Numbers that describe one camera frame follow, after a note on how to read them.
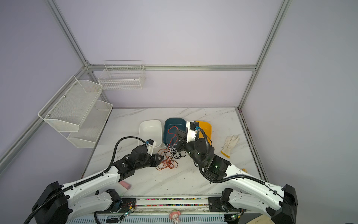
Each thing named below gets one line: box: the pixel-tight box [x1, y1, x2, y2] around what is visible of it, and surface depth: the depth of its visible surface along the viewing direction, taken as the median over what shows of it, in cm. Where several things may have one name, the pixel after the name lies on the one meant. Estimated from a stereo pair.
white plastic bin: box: [138, 119, 163, 148], surface depth 105 cm
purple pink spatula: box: [119, 180, 131, 190], surface depth 79 cm
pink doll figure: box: [168, 210, 182, 224], surface depth 70 cm
